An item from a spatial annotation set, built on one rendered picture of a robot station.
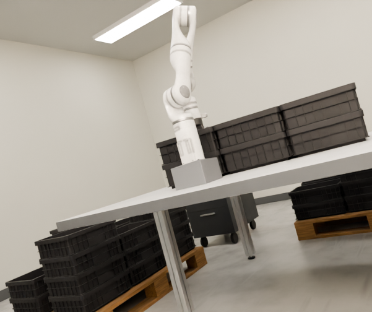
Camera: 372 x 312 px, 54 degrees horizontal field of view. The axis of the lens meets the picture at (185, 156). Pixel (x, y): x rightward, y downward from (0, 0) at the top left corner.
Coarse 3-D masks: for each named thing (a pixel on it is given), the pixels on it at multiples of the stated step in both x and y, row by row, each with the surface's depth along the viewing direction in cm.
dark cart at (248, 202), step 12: (192, 204) 349; (204, 204) 342; (216, 204) 336; (228, 204) 331; (252, 204) 373; (192, 216) 351; (204, 216) 344; (216, 216) 337; (228, 216) 330; (252, 216) 366; (192, 228) 352; (204, 228) 345; (216, 228) 339; (228, 228) 332; (252, 228) 374; (204, 240) 354
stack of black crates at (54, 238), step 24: (48, 240) 205; (72, 240) 202; (96, 240) 214; (48, 264) 210; (72, 264) 199; (96, 264) 210; (120, 264) 225; (48, 288) 211; (72, 288) 201; (96, 288) 205; (120, 288) 221
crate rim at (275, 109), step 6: (270, 108) 154; (276, 108) 153; (252, 114) 157; (258, 114) 156; (264, 114) 155; (234, 120) 160; (240, 120) 159; (246, 120) 158; (216, 126) 163; (222, 126) 162
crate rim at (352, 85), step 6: (348, 84) 142; (354, 84) 142; (330, 90) 144; (336, 90) 143; (342, 90) 143; (312, 96) 147; (318, 96) 146; (324, 96) 145; (288, 102) 151; (294, 102) 150; (300, 102) 149; (306, 102) 148; (282, 108) 152
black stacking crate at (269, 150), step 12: (240, 144) 159; (252, 144) 158; (264, 144) 157; (276, 144) 155; (288, 144) 155; (228, 156) 163; (240, 156) 160; (252, 156) 159; (264, 156) 157; (276, 156) 155; (288, 156) 153; (228, 168) 163; (240, 168) 160; (252, 168) 160
